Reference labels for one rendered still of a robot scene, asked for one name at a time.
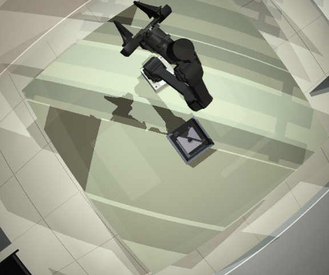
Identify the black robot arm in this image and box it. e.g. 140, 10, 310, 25
143, 38, 213, 112

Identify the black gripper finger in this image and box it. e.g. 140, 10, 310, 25
134, 1, 162, 19
114, 20, 133, 47

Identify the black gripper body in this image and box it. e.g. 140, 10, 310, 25
121, 4, 172, 57

